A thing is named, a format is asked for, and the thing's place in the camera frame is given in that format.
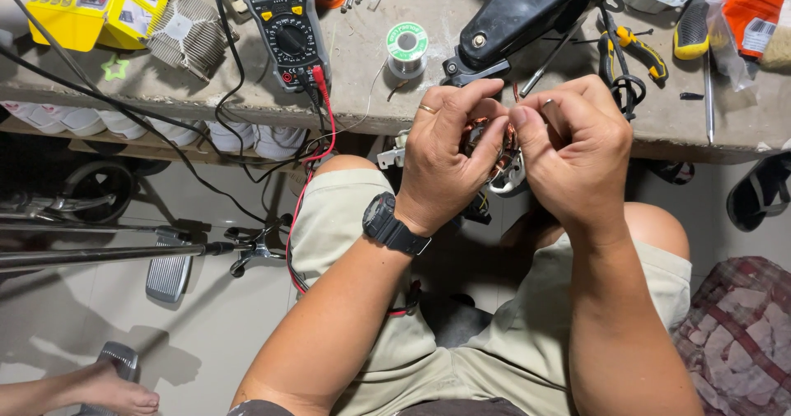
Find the white plastic bracket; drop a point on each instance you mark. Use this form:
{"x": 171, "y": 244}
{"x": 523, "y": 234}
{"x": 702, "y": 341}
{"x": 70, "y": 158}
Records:
{"x": 390, "y": 155}

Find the person's right leg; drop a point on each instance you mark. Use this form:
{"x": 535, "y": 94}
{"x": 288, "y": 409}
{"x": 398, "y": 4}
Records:
{"x": 658, "y": 227}

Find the orange gloves in plastic bag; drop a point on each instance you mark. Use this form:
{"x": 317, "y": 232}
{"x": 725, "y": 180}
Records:
{"x": 751, "y": 14}

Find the plaid woven bag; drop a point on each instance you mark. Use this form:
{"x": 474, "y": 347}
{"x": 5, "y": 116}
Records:
{"x": 738, "y": 342}

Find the red probe lead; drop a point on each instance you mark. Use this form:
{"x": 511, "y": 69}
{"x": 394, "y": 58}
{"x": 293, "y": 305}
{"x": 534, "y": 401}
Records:
{"x": 325, "y": 125}

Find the yellow cardboard box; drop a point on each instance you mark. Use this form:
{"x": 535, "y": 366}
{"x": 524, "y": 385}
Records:
{"x": 68, "y": 20}

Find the round aluminium heat sink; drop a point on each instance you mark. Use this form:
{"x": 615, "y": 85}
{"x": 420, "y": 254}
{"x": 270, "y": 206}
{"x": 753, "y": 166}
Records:
{"x": 185, "y": 36}

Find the person's beige shorts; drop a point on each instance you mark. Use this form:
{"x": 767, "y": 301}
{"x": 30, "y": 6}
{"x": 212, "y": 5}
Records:
{"x": 482, "y": 354}

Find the black probe lead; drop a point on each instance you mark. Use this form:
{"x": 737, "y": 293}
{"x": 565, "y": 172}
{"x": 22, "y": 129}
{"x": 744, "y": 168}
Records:
{"x": 316, "y": 110}

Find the person's leg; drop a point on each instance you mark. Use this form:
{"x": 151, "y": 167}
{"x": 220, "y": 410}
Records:
{"x": 346, "y": 162}
{"x": 658, "y": 227}

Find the black digital wristwatch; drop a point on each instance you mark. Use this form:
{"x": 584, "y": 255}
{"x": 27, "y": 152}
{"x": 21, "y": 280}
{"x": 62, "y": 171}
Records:
{"x": 388, "y": 224}

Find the yellow black screwdriver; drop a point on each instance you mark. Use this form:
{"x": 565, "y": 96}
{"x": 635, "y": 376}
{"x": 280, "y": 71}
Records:
{"x": 692, "y": 30}

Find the green star shaped piece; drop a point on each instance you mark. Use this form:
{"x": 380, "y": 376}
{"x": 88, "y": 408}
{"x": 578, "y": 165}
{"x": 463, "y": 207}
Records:
{"x": 115, "y": 68}

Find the thin metal rod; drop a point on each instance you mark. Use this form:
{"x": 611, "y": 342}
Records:
{"x": 553, "y": 57}

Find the ribbed grey pedal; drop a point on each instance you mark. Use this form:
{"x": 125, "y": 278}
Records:
{"x": 168, "y": 274}
{"x": 117, "y": 357}

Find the grey digital multimeter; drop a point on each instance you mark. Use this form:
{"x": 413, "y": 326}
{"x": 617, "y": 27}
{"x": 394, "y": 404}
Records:
{"x": 287, "y": 33}

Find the yellow black pliers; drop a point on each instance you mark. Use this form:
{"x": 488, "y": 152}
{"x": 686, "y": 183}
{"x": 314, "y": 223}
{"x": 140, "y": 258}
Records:
{"x": 642, "y": 51}

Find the metal scooter frame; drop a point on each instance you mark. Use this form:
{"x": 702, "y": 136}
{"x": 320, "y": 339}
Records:
{"x": 92, "y": 255}

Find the shelf with white shoes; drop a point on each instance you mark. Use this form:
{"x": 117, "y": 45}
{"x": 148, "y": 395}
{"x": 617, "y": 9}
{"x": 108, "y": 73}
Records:
{"x": 123, "y": 129}

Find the person's left hand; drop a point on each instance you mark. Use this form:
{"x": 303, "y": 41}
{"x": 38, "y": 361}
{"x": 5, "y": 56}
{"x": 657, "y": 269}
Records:
{"x": 432, "y": 162}

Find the copper wound motor stator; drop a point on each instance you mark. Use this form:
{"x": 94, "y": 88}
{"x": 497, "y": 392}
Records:
{"x": 508, "y": 172}

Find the black sandal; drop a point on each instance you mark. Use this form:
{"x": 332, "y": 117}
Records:
{"x": 670, "y": 172}
{"x": 760, "y": 190}

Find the person's left leg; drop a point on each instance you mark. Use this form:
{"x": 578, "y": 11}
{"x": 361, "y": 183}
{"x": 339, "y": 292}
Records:
{"x": 346, "y": 162}

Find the black rubber wheel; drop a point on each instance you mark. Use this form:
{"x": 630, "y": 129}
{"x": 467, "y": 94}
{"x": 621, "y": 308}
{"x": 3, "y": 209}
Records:
{"x": 102, "y": 187}

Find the person's right hand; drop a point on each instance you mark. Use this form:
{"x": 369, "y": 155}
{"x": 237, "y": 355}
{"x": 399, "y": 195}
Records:
{"x": 581, "y": 162}

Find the black plastic fan housing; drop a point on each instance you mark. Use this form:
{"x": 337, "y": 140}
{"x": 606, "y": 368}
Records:
{"x": 519, "y": 14}

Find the small black plastic piece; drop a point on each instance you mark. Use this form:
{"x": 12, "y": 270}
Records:
{"x": 691, "y": 96}

